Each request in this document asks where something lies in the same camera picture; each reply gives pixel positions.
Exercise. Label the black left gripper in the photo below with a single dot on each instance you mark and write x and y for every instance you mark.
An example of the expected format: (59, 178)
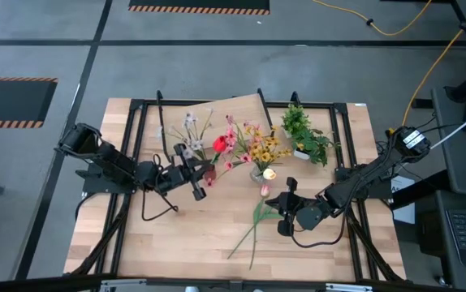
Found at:
(180, 174)

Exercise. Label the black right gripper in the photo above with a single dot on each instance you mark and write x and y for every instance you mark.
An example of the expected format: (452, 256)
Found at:
(302, 213)

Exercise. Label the red ribbed glass vase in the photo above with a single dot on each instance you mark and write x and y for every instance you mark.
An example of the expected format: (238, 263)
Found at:
(210, 175)

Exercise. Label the pink tulip stem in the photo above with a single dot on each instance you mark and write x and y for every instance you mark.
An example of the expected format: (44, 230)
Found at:
(271, 216)

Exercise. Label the pink artificial tulip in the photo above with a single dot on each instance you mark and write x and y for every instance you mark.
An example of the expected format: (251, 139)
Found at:
(264, 190)

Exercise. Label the white artificial flower bunch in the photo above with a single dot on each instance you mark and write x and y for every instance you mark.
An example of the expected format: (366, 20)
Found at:
(195, 144)

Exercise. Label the red artificial tulip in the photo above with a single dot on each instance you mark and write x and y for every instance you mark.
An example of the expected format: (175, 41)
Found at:
(219, 144)

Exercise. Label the cream artificial tulip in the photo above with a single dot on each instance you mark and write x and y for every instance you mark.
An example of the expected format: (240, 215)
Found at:
(269, 174)

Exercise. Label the clear cut-glass vase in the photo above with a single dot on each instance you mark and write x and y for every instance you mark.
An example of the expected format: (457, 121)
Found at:
(256, 176)

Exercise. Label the yellow artificial flower bunch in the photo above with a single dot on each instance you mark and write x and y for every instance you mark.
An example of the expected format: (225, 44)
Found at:
(265, 156)

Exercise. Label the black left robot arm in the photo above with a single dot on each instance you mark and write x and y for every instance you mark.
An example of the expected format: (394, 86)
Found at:
(111, 162)

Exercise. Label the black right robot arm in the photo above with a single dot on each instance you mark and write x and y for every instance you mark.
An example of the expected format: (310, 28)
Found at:
(363, 178)

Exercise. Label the wooden shelf with black legs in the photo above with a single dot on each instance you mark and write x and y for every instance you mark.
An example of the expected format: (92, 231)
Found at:
(249, 109)

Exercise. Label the broad-leaf potted plant white pot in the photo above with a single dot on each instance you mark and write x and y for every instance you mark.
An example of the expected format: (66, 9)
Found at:
(312, 144)

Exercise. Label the small-leaf potted plant white pot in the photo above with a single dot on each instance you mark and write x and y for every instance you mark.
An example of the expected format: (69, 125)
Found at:
(296, 119)

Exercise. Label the white paper sheet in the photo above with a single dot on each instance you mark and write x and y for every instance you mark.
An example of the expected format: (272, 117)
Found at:
(405, 211)

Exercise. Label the dark grey desk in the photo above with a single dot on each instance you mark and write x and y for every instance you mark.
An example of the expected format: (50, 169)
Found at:
(432, 251)
(460, 170)

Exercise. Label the black hazard-striped floor mat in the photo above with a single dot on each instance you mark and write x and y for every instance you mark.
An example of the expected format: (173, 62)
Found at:
(9, 101)
(196, 4)

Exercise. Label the black aluminium table frame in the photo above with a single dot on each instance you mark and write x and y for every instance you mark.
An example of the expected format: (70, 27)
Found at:
(318, 104)

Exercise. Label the silver aluminium frame bracket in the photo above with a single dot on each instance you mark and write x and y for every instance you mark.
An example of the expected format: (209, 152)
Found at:
(123, 284)
(348, 288)

